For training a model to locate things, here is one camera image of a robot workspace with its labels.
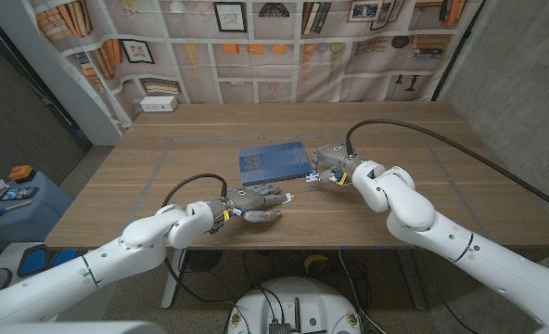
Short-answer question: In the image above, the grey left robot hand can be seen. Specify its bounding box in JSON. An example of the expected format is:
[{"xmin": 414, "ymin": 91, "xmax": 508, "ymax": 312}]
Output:
[{"xmin": 221, "ymin": 184, "xmax": 294, "ymax": 224}]

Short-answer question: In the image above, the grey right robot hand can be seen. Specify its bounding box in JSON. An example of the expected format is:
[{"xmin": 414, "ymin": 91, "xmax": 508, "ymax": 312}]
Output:
[{"xmin": 311, "ymin": 143, "xmax": 364, "ymax": 185}]

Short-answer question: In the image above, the blue notebook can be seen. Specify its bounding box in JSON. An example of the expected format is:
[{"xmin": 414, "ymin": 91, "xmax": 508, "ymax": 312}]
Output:
[{"xmin": 237, "ymin": 141, "xmax": 313, "ymax": 187}]

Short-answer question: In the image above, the black round fan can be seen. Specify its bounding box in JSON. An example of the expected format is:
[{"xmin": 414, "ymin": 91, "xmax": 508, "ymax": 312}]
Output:
[{"xmin": 185, "ymin": 249, "xmax": 223, "ymax": 274}]

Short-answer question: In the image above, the yellow curved object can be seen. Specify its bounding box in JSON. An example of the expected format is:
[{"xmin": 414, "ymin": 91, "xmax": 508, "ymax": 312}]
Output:
[{"xmin": 303, "ymin": 253, "xmax": 330, "ymax": 274}]

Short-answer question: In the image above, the white table leg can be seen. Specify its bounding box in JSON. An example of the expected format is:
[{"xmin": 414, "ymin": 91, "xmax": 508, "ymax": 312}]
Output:
[{"xmin": 160, "ymin": 249, "xmax": 187, "ymax": 310}]

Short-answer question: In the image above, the white robot torso base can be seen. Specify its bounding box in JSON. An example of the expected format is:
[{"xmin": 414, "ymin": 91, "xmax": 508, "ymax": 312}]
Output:
[{"xmin": 226, "ymin": 276, "xmax": 363, "ymax": 334}]

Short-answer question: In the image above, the printed bookshelf backdrop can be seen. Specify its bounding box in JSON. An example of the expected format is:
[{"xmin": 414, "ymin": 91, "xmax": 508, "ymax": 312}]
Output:
[{"xmin": 27, "ymin": 0, "xmax": 484, "ymax": 129}]

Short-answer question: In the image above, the white power outlet box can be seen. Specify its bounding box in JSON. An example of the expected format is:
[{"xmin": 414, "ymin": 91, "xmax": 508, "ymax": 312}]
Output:
[{"xmin": 139, "ymin": 95, "xmax": 179, "ymax": 113}]

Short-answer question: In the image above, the grey table leg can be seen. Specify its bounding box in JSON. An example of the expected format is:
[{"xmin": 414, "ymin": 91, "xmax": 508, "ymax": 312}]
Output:
[{"xmin": 397, "ymin": 248, "xmax": 428, "ymax": 311}]

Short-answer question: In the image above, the black backdrop pole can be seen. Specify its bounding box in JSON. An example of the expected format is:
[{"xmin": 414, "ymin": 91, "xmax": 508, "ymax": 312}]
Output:
[{"xmin": 430, "ymin": 0, "xmax": 487, "ymax": 102}]

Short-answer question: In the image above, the white and blue case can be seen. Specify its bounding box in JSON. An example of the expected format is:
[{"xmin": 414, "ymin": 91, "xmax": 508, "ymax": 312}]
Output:
[{"xmin": 0, "ymin": 241, "xmax": 97, "ymax": 291}]

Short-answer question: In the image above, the blue-grey stool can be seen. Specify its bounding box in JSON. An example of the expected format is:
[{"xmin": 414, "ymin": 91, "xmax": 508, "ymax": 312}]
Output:
[{"xmin": 0, "ymin": 171, "xmax": 74, "ymax": 250}]

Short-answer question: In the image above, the black smartphone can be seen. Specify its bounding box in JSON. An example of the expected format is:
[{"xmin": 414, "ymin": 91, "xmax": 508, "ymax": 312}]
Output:
[{"xmin": 3, "ymin": 186, "xmax": 40, "ymax": 201}]

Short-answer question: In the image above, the orange and black block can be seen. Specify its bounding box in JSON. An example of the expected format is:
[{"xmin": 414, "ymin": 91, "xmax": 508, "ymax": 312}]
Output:
[{"xmin": 7, "ymin": 164, "xmax": 37, "ymax": 184}]

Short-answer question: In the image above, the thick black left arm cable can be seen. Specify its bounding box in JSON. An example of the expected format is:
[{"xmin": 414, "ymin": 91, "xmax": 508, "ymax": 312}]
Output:
[{"xmin": 161, "ymin": 173, "xmax": 252, "ymax": 334}]

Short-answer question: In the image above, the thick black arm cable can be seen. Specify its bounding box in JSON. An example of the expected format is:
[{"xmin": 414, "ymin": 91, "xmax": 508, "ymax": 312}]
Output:
[
  {"xmin": 161, "ymin": 173, "xmax": 252, "ymax": 334},
  {"xmin": 345, "ymin": 118, "xmax": 549, "ymax": 217}
]

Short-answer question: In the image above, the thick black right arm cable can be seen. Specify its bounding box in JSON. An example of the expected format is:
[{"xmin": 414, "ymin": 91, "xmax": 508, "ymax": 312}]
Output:
[{"xmin": 345, "ymin": 118, "xmax": 549, "ymax": 217}]

